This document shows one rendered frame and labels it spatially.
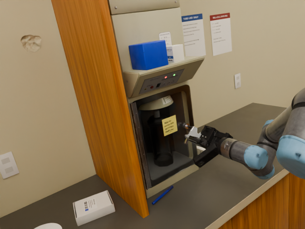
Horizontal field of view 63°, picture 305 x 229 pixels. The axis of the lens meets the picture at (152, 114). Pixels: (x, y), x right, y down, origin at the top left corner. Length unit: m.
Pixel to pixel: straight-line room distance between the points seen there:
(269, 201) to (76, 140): 1.02
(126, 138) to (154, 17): 0.48
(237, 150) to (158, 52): 0.44
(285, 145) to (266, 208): 0.78
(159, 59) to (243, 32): 1.33
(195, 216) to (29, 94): 0.91
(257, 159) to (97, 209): 0.66
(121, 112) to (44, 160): 0.63
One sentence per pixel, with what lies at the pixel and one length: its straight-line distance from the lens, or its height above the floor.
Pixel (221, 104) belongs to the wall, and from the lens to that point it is 2.02.
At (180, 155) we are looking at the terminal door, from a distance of 1.19.
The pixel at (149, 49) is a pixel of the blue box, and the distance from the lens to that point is 0.89.
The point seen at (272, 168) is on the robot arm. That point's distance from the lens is 1.04.
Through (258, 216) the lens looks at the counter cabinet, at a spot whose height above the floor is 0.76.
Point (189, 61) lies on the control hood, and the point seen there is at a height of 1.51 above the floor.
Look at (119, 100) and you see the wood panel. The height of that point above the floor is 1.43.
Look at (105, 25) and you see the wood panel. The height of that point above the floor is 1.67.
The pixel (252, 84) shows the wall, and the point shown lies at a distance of 2.30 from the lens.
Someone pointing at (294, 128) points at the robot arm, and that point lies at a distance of 0.63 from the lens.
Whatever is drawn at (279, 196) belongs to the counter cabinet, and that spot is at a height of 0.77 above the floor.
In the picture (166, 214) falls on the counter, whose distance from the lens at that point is 1.08.
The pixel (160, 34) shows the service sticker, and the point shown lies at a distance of 1.06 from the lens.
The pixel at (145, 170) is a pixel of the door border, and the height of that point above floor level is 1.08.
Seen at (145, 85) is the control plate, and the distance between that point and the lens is 0.93.
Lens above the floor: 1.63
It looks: 18 degrees down
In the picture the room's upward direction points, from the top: 9 degrees counter-clockwise
